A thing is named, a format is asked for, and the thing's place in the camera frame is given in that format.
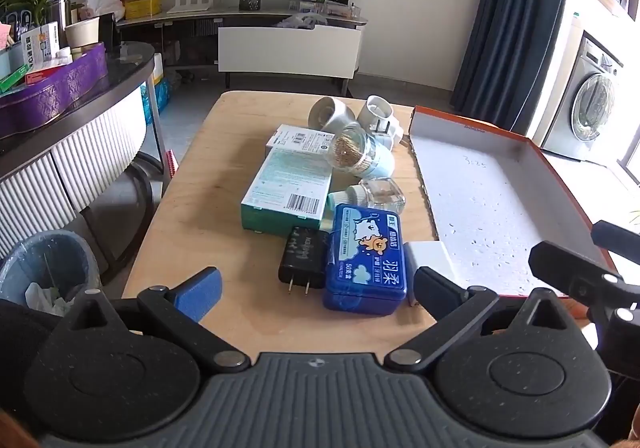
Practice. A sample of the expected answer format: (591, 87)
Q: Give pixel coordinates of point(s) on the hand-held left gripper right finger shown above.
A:
(435, 290)

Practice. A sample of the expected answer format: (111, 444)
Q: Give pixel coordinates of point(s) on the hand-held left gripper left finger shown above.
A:
(197, 290)

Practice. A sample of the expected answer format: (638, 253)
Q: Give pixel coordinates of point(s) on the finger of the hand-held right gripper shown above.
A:
(560, 265)
(620, 238)

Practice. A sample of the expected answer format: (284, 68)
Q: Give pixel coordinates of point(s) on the white plug charger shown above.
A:
(425, 253)

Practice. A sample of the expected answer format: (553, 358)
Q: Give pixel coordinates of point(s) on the orange cardboard box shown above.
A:
(500, 188)

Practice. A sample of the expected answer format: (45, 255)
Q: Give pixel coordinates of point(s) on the black plug charger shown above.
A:
(302, 258)

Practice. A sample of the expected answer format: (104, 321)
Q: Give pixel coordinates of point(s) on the clear glass bottle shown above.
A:
(382, 193)

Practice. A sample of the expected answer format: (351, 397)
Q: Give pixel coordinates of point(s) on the teal cardboard box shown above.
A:
(290, 183)

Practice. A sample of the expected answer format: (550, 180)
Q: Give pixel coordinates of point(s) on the clear toothpick jar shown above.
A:
(360, 153)

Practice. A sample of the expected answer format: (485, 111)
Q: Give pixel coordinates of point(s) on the white cardboard box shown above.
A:
(300, 138)

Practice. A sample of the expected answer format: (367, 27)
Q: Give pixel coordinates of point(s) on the white plug-in socket adapter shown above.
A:
(330, 113)
(375, 108)

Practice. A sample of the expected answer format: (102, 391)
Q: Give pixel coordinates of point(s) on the red ridged item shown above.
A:
(172, 161)

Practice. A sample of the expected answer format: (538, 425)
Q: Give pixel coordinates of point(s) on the silver washing machine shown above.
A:
(590, 103)

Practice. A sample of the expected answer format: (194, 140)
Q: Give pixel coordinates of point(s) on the grey trash bin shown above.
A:
(45, 268)

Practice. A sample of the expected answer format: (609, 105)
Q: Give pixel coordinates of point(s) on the curved ribbed counter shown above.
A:
(75, 158)

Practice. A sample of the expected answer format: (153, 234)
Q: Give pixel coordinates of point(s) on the blue plastic bag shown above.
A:
(160, 101)

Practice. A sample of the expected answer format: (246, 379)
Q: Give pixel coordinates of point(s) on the dark blue curtain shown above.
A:
(510, 28)

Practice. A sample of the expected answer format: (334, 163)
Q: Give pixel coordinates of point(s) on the purple patterned box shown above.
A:
(55, 93)

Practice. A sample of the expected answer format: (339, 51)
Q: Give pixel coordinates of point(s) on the white and dark TV cabinet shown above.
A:
(290, 48)

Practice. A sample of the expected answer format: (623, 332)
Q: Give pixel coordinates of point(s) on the red flat box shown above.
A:
(45, 75)

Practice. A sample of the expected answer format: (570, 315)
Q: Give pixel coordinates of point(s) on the black holder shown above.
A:
(107, 28)

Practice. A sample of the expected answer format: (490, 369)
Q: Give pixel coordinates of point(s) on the white paper cup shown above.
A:
(82, 33)

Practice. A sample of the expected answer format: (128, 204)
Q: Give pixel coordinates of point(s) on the crumpled grey plastic bag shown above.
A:
(302, 21)

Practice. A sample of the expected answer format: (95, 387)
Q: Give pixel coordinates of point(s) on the yellow box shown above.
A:
(142, 6)

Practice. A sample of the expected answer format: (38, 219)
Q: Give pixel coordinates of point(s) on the white and blue medicine box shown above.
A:
(42, 43)

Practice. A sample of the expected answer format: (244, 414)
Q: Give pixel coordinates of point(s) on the clear plastic box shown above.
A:
(342, 9)

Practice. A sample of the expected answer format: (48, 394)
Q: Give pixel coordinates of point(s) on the white plastic bag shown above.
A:
(105, 3)

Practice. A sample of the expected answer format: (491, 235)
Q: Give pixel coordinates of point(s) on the small white boxes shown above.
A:
(305, 7)

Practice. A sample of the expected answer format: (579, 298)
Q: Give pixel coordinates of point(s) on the steel thermos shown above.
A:
(61, 18)

